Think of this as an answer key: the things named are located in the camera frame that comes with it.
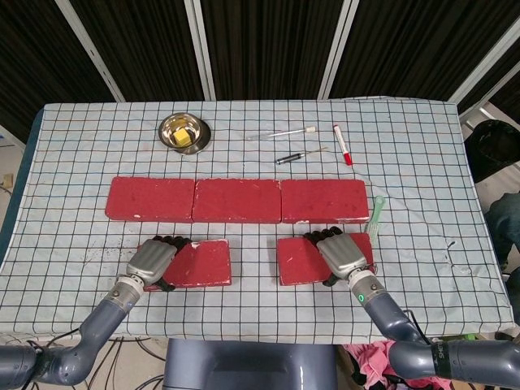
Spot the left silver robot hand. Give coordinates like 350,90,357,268
126,234,194,293

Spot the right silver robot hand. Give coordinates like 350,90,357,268
302,227,369,288

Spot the red brick with chipped corner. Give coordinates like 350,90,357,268
144,238,232,292

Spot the green plastic comb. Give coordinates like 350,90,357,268
363,195,386,237

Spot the checkered light blue tablecloth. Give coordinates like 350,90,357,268
0,96,514,342

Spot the red and white marker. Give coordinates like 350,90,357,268
332,123,354,167

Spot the pink cloth pile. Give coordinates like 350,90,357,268
351,339,401,385

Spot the stainless steel bowl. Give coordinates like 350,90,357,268
158,114,212,155

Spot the clear pipette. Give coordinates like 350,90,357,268
247,125,317,142

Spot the grey-blue robot torso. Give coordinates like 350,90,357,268
162,337,340,390

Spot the dark clothed person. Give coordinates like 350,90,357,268
485,193,520,269

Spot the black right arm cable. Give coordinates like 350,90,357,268
405,309,430,345

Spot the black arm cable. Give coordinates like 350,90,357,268
38,327,85,349
405,309,430,345

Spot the floor cable tangle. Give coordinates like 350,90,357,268
0,335,167,390

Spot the black handled probe tool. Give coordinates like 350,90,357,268
276,145,329,165

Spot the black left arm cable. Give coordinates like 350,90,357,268
38,327,85,349

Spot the white partition frame post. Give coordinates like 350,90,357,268
186,0,216,101
54,0,125,102
318,0,361,100
448,19,520,107

